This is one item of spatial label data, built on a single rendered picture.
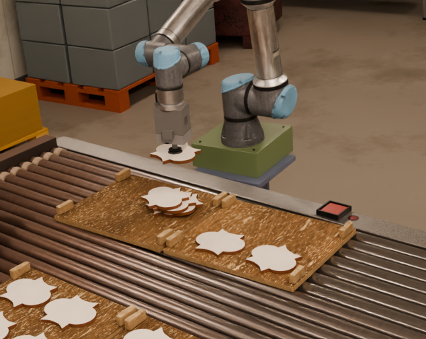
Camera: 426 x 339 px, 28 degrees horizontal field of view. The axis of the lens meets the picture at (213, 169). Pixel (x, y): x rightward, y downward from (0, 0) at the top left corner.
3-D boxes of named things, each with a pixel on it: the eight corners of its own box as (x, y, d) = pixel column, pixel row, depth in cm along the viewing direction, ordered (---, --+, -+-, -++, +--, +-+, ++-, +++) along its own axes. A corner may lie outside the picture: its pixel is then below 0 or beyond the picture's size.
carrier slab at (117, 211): (130, 177, 280) (129, 173, 280) (231, 203, 258) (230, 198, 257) (54, 220, 255) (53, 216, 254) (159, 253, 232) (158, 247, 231)
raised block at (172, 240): (179, 237, 236) (178, 229, 235) (184, 239, 235) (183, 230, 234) (165, 247, 232) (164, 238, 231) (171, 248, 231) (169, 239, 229)
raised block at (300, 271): (300, 272, 215) (300, 263, 214) (306, 274, 214) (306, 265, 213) (287, 283, 210) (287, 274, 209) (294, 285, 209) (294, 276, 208)
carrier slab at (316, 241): (234, 203, 257) (234, 198, 257) (356, 233, 235) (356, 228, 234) (163, 253, 231) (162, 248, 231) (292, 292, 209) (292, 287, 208)
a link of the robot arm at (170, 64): (187, 46, 232) (168, 54, 225) (190, 83, 236) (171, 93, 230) (165, 42, 236) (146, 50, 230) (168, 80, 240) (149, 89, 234)
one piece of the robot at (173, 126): (146, 99, 232) (151, 154, 239) (175, 101, 229) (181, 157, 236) (159, 89, 241) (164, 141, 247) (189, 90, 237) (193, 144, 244)
